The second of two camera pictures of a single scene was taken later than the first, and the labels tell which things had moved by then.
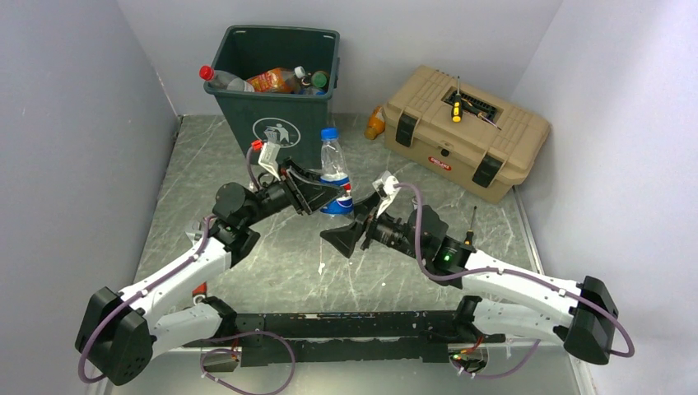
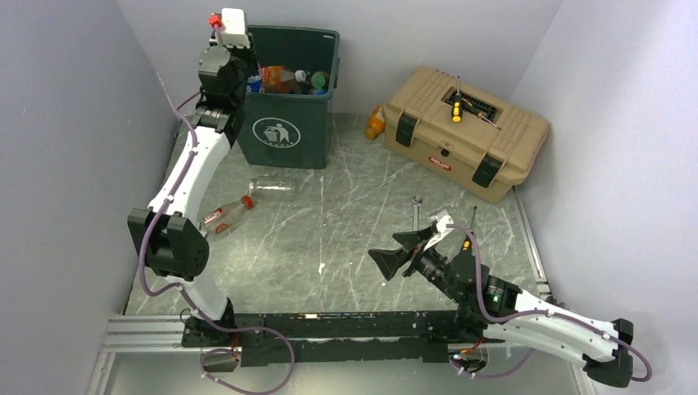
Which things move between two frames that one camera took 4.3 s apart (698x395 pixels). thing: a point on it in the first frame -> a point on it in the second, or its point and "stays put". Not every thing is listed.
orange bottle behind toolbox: (376, 123) stays put
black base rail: (271, 339) stays put
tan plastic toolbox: (462, 133) stays put
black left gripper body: (272, 197) -> (245, 64)
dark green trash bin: (294, 121) stays put
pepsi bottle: (334, 171) -> (253, 83)
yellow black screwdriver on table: (469, 234) stays put
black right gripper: (345, 238) -> (388, 261)
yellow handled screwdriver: (458, 105) stays put
